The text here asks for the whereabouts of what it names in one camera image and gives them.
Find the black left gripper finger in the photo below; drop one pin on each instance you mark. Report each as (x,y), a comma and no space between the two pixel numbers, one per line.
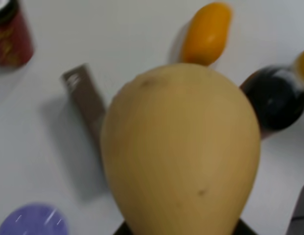
(296,226)

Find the yellow mango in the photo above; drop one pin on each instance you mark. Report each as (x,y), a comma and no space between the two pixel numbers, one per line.
(207,34)

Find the tan spotted potato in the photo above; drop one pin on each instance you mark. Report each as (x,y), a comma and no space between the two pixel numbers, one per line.
(180,146)

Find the dark brown toothpaste box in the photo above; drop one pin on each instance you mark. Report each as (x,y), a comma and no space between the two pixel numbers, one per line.
(86,98)

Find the purple round air freshener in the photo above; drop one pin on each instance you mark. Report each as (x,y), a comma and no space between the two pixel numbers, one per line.
(35,219)

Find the cola bottle yellow cap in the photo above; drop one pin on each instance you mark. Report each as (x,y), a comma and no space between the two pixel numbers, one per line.
(276,94)

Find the red soda can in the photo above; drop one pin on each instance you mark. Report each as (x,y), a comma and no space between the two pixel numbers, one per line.
(16,46)

